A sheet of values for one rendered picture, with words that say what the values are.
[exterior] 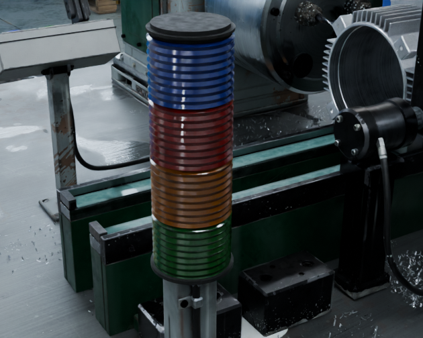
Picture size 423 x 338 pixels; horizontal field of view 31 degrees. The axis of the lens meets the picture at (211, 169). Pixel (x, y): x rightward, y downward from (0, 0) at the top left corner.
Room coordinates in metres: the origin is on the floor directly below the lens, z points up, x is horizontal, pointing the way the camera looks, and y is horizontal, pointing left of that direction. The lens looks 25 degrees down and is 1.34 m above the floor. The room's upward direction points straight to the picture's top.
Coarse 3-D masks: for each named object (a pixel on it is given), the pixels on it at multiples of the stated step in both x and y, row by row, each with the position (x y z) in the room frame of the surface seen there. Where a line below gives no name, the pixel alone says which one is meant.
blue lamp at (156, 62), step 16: (160, 48) 0.48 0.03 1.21; (176, 48) 0.48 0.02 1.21; (192, 48) 0.47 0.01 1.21; (208, 48) 0.48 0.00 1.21; (224, 48) 0.48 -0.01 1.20; (160, 64) 0.48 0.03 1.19; (176, 64) 0.48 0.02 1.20; (192, 64) 0.47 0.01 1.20; (208, 64) 0.48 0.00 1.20; (224, 64) 0.48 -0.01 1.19; (160, 80) 0.48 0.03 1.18; (176, 80) 0.48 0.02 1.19; (192, 80) 0.47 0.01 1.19; (208, 80) 0.48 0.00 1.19; (224, 80) 0.48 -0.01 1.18; (160, 96) 0.48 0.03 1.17; (176, 96) 0.48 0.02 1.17; (192, 96) 0.47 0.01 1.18; (208, 96) 0.48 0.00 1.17; (224, 96) 0.48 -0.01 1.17
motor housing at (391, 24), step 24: (360, 24) 1.00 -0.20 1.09; (384, 24) 0.97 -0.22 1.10; (408, 24) 0.97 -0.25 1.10; (336, 48) 1.05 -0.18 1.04; (360, 48) 1.08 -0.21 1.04; (384, 48) 1.10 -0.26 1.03; (336, 72) 1.06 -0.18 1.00; (360, 72) 1.08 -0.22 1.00; (384, 72) 1.10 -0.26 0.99; (408, 72) 0.93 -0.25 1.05; (336, 96) 1.05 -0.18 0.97; (360, 96) 1.06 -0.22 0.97; (384, 96) 1.08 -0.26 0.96; (408, 96) 0.92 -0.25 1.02
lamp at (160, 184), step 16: (160, 176) 0.48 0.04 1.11; (176, 176) 0.48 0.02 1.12; (192, 176) 0.47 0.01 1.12; (208, 176) 0.48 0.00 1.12; (224, 176) 0.49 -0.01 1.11; (160, 192) 0.48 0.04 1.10; (176, 192) 0.48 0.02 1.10; (192, 192) 0.47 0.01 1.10; (208, 192) 0.48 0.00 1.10; (224, 192) 0.49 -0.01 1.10; (160, 208) 0.48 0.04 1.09; (176, 208) 0.48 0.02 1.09; (192, 208) 0.47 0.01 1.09; (208, 208) 0.48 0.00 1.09; (224, 208) 0.49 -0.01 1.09; (176, 224) 0.48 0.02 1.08; (192, 224) 0.47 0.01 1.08; (208, 224) 0.48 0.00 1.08
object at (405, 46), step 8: (344, 16) 1.04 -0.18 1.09; (336, 24) 1.05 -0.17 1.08; (344, 24) 1.03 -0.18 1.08; (336, 32) 1.04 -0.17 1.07; (400, 40) 0.94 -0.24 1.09; (408, 40) 0.93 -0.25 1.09; (416, 40) 0.94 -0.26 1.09; (400, 48) 0.94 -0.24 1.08; (408, 48) 0.93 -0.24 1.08; (416, 48) 0.93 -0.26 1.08; (400, 56) 0.93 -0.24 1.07; (408, 56) 0.93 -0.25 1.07; (328, 104) 1.05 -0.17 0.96; (328, 112) 1.05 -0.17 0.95; (336, 112) 1.03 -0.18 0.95
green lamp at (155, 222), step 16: (160, 224) 0.48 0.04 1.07; (224, 224) 0.49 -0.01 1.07; (160, 240) 0.48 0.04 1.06; (176, 240) 0.48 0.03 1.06; (192, 240) 0.47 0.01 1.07; (208, 240) 0.48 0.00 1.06; (224, 240) 0.49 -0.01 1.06; (160, 256) 0.48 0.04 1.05; (176, 256) 0.48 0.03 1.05; (192, 256) 0.47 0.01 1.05; (208, 256) 0.48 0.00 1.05; (224, 256) 0.49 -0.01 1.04; (176, 272) 0.48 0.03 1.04; (192, 272) 0.47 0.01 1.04; (208, 272) 0.48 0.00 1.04
